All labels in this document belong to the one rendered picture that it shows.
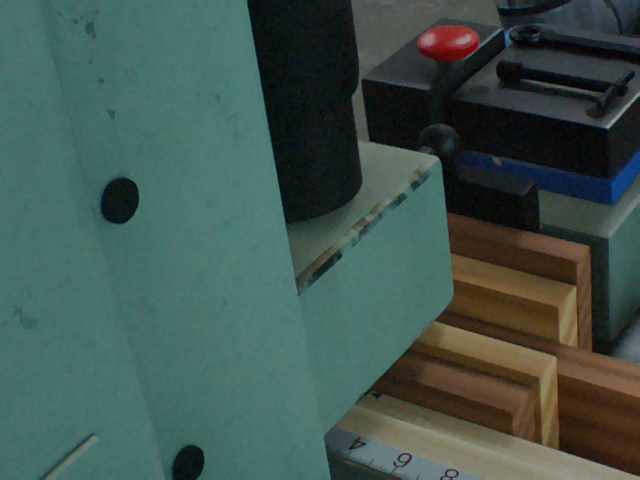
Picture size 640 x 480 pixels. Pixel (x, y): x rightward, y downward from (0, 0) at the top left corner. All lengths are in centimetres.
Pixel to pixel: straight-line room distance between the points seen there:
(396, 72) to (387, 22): 264
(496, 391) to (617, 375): 5
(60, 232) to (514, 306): 33
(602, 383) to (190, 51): 26
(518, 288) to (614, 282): 7
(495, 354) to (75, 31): 28
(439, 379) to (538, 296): 6
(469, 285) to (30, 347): 33
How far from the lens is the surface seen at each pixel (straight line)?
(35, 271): 24
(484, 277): 55
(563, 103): 61
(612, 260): 59
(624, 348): 62
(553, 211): 60
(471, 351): 53
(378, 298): 48
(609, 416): 53
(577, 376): 52
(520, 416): 51
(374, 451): 49
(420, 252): 50
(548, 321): 54
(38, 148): 23
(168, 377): 34
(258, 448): 38
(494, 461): 49
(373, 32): 323
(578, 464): 50
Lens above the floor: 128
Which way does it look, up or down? 32 degrees down
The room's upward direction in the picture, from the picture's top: 9 degrees counter-clockwise
